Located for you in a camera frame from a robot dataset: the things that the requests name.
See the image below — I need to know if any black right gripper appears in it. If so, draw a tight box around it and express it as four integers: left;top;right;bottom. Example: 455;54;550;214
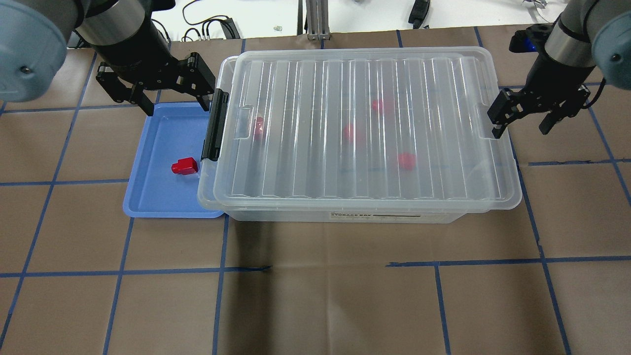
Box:
487;81;591;139

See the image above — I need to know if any red block centre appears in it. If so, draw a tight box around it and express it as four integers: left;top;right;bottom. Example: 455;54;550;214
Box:
341;124;366;144

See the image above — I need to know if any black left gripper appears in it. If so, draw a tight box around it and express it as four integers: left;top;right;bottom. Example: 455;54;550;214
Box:
96;52;216;116

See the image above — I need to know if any red block from tray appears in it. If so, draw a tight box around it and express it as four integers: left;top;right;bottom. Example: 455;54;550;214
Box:
171;157;199;176

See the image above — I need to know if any clear plastic box lid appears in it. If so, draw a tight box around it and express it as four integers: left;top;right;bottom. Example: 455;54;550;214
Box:
211;47;523;213

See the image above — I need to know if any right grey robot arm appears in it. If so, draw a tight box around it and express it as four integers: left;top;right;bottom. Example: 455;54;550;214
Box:
488;0;631;139

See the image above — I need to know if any aluminium frame post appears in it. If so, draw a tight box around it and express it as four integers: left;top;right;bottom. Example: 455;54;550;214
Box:
306;0;330;41

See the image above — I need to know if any red block near latch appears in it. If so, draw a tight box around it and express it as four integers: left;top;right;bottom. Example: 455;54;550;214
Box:
252;116;265;141

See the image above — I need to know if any clear plastic storage box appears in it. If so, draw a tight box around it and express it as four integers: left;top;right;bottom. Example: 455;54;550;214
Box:
197;55;518;224

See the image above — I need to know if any red block front edge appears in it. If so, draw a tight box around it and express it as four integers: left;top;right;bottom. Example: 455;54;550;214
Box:
397;152;417;171

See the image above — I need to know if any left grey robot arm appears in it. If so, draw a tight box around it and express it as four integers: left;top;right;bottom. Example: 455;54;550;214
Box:
0;0;215;115

